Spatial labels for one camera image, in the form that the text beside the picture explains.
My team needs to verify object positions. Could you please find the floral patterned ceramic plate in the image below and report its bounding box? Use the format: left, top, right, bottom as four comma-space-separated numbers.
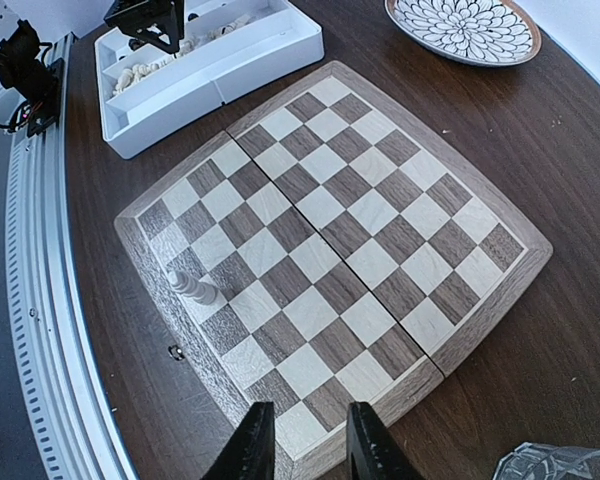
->
384, 0, 542, 67

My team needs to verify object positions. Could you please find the pile of white chess pieces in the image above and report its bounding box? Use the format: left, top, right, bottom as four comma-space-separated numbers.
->
112, 50, 191, 96

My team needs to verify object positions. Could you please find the white compartment tray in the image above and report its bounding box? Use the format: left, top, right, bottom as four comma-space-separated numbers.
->
94, 1, 325, 159

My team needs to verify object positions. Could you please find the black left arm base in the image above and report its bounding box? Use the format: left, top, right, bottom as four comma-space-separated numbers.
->
0, 20, 64, 137

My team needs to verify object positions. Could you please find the clear drinking glass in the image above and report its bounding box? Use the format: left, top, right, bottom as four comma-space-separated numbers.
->
492, 442, 600, 480

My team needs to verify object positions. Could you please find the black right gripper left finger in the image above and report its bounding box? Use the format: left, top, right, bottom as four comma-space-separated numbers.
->
202, 402, 275, 480

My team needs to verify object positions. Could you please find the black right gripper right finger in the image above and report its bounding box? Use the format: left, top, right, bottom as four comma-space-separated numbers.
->
346, 402, 420, 480

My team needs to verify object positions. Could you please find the wooden chess board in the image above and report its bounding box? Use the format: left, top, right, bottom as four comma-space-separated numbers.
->
114, 61, 553, 479

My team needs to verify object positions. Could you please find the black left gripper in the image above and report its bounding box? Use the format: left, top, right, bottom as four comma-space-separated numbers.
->
104, 0, 184, 53

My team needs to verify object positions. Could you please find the white chess king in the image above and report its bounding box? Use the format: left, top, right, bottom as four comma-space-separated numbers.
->
167, 270, 218, 306

